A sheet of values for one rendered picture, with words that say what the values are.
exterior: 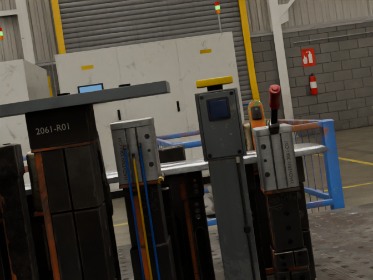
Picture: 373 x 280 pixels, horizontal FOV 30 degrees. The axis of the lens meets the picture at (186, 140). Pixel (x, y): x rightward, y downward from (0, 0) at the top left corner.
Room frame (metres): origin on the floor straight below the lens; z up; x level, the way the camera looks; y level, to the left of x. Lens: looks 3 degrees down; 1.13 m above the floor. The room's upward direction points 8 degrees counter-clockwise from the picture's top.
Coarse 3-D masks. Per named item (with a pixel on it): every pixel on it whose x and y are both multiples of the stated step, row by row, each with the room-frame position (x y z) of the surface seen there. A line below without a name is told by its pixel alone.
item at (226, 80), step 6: (210, 78) 1.13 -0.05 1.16; (216, 78) 1.12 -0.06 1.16; (222, 78) 1.12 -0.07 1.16; (228, 78) 1.12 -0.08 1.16; (198, 84) 1.12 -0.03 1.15; (204, 84) 1.12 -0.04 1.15; (210, 84) 1.12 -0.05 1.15; (216, 84) 1.12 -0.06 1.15; (222, 84) 1.15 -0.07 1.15; (210, 90) 1.14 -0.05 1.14
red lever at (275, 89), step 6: (276, 84) 1.17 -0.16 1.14; (270, 90) 1.17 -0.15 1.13; (276, 90) 1.16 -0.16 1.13; (270, 96) 1.18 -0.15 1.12; (276, 96) 1.17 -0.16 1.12; (270, 102) 1.19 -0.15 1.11; (276, 102) 1.19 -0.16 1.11; (276, 108) 1.20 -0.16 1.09; (276, 114) 1.23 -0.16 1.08; (270, 120) 1.26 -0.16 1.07; (276, 120) 1.25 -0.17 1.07; (270, 126) 1.26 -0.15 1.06; (276, 126) 1.26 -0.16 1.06; (270, 132) 1.27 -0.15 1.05; (276, 132) 1.27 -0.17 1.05
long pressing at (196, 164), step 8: (296, 144) 1.54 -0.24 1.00; (304, 144) 1.51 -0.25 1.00; (312, 144) 1.48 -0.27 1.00; (248, 152) 1.52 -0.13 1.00; (296, 152) 1.39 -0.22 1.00; (304, 152) 1.39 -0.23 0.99; (312, 152) 1.39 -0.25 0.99; (320, 152) 1.39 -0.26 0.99; (184, 160) 1.56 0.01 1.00; (192, 160) 1.53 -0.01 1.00; (200, 160) 1.51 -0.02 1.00; (248, 160) 1.39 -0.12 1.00; (256, 160) 1.39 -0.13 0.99; (168, 168) 1.40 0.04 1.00; (176, 168) 1.40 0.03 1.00; (184, 168) 1.40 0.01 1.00; (192, 168) 1.40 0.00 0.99; (200, 168) 1.40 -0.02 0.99; (208, 168) 1.40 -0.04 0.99; (112, 176) 1.40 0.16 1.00; (24, 184) 1.53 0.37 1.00
